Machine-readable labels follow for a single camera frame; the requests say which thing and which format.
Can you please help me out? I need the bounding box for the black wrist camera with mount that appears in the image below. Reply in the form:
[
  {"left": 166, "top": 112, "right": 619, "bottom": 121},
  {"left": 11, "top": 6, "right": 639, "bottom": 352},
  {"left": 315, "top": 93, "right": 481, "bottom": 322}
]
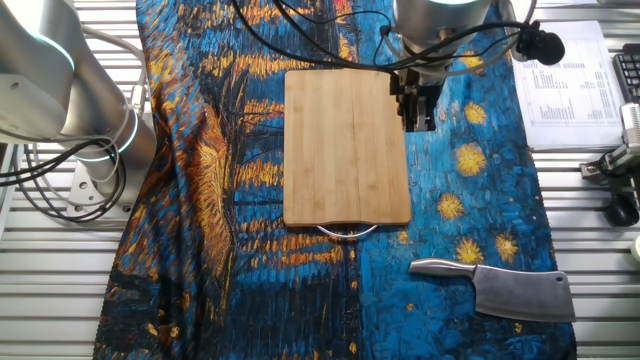
[{"left": 497, "top": 0, "right": 567, "bottom": 67}]

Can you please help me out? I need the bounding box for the black base cable bundle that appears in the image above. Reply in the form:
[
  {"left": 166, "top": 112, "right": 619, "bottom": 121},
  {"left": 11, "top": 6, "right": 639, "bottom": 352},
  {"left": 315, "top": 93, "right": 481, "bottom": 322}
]
[{"left": 0, "top": 138, "right": 127, "bottom": 224}]

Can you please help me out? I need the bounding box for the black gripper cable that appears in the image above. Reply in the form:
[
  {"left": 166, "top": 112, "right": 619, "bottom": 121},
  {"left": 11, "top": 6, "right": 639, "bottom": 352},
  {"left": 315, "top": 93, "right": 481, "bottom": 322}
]
[{"left": 230, "top": 0, "right": 534, "bottom": 72}]

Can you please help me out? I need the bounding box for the blue starry painting tablecloth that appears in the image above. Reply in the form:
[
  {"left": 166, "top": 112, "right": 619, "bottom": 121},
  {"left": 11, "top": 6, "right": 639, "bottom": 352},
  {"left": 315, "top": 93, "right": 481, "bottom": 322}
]
[{"left": 92, "top": 0, "right": 579, "bottom": 360}]

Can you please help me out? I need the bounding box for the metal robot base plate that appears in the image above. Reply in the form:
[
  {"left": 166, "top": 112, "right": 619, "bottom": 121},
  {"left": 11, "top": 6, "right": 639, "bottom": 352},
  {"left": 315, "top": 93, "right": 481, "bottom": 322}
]
[{"left": 66, "top": 158, "right": 134, "bottom": 219}]

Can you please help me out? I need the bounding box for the metal camera stand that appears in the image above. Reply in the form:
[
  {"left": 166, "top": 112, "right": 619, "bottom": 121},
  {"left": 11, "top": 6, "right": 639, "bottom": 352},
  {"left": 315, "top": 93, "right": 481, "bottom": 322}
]
[{"left": 579, "top": 143, "right": 640, "bottom": 211}]

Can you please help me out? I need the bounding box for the bamboo cutting board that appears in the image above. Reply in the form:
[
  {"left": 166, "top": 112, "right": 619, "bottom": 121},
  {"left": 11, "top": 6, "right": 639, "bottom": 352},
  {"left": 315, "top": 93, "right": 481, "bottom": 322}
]
[{"left": 282, "top": 68, "right": 413, "bottom": 240}]

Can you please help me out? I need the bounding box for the black computer keyboard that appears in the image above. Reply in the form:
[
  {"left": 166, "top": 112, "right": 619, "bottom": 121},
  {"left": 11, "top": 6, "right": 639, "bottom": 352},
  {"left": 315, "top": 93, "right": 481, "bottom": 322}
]
[{"left": 612, "top": 43, "right": 640, "bottom": 104}]

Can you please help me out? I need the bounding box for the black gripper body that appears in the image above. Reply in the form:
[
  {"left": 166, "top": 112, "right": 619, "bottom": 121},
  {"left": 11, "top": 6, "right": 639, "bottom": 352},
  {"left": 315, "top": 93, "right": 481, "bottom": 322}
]
[{"left": 389, "top": 69, "right": 444, "bottom": 101}]

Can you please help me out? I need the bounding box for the steel cleaver knife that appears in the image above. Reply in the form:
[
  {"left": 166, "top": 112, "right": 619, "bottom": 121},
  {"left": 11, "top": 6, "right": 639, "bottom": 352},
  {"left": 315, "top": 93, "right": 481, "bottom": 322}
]
[{"left": 408, "top": 257, "right": 577, "bottom": 324}]

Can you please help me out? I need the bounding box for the white base cable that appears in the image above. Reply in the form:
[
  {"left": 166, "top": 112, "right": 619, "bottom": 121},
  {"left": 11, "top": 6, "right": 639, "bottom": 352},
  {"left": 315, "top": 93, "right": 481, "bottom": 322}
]
[{"left": 18, "top": 24, "right": 147, "bottom": 212}]

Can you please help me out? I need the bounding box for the black computer mouse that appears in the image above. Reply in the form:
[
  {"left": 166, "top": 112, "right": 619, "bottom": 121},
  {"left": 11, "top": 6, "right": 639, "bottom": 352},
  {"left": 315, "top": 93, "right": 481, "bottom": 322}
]
[{"left": 604, "top": 194, "right": 640, "bottom": 228}]

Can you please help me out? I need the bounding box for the printed white paper sheet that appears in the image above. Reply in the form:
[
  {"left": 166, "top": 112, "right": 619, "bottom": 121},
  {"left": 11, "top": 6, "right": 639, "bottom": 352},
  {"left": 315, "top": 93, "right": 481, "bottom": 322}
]
[{"left": 504, "top": 20, "right": 626, "bottom": 151}]

